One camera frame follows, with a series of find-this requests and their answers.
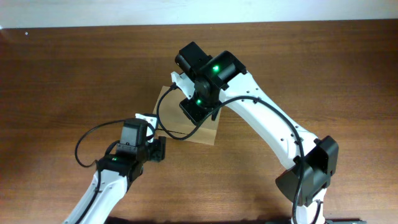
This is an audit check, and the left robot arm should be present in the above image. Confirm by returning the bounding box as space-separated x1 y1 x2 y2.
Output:
63 113 166 224

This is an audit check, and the cardboard box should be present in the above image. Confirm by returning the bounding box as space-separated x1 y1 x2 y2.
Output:
159 89 221 146

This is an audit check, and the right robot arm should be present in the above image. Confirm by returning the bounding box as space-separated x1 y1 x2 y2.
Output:
172 42 339 223

